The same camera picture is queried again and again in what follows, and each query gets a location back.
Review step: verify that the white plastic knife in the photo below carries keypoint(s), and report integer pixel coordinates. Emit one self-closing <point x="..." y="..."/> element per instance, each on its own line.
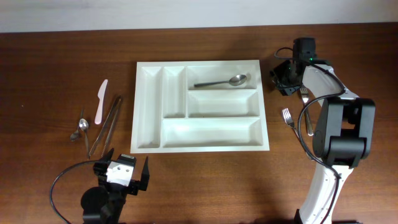
<point x="100" y="95"/>

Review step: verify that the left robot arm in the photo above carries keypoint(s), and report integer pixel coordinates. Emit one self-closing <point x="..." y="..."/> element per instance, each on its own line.
<point x="104" y="203"/>

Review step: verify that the steel fork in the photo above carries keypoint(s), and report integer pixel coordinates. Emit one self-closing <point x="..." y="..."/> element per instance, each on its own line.
<point x="289" y="121"/>
<point x="305" y="98"/>

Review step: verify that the white plastic cutlery tray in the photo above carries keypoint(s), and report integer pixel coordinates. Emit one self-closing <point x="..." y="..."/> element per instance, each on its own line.
<point x="172" y="116"/>

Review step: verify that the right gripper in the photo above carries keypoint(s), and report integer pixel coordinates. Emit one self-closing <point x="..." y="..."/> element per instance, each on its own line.
<point x="280" y="78"/>

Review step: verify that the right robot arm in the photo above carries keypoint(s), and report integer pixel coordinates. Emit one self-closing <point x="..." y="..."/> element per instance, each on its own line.
<point x="343" y="134"/>

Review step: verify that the small shiny teaspoon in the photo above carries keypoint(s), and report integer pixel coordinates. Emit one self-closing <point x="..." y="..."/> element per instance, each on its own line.
<point x="83" y="125"/>

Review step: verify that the metal kitchen tongs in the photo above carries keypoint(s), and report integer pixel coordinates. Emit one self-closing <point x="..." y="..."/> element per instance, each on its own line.
<point x="108" y="126"/>

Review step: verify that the steel tablespoon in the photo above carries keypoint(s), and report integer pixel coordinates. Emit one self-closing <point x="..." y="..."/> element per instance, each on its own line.
<point x="234" y="81"/>

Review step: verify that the small dark teaspoon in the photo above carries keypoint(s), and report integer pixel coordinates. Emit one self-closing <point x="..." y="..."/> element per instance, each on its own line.
<point x="76" y="134"/>

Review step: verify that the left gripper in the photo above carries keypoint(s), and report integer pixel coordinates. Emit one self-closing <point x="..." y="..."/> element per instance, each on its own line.
<point x="131" y="186"/>

